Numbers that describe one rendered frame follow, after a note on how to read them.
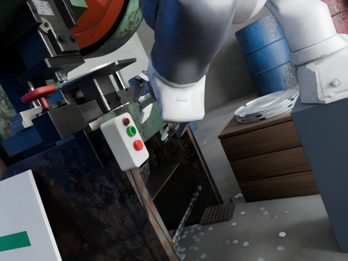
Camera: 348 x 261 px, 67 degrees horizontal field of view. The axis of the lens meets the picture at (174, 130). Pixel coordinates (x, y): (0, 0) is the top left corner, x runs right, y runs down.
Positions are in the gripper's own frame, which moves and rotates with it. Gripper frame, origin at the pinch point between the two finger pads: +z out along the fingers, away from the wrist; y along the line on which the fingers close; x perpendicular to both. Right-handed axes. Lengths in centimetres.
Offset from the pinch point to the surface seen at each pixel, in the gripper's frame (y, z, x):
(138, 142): 1.2, 6.9, 4.6
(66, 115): 17.9, 4.1, 11.3
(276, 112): -29, 31, -49
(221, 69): 20, 266, -242
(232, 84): -7, 271, -237
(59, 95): 36.6, 30.9, 2.3
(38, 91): 24.0, -1.2, 12.1
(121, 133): 5.2, 4.4, 6.1
